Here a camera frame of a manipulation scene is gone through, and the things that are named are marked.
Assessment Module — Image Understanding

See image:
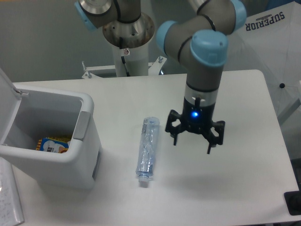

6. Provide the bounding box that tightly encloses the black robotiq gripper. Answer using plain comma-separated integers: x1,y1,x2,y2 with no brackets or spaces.
165,99,225,154

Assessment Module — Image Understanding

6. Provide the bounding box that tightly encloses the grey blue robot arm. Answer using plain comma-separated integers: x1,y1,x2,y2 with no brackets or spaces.
74,0,246,147

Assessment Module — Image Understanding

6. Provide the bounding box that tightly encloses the white trash can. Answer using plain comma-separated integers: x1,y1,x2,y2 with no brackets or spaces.
0,72,101,189

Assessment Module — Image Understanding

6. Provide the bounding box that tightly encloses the crushed clear plastic bottle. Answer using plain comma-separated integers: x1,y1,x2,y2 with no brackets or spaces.
136,117,160,186

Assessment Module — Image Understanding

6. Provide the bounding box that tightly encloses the white superior umbrella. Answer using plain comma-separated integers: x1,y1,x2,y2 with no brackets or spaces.
225,1,301,115

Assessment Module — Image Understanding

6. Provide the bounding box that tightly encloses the black device at edge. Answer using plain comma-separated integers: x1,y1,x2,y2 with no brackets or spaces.
284,191,301,216

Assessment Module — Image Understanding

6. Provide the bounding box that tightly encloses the yellow blue snack bag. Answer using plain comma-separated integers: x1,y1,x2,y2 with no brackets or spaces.
36,137,71,153

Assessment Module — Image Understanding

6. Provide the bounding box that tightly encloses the white whiteboard with writing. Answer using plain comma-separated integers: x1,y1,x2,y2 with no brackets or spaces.
0,158,24,226

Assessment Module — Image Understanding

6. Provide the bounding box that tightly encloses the white metal base bracket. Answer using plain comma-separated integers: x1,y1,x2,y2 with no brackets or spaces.
81,56,167,79

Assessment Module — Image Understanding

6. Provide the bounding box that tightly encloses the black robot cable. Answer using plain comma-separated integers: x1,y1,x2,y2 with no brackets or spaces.
119,37,131,77

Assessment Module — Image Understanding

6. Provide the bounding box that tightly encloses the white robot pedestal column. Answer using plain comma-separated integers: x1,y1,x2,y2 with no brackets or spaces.
103,13,155,77

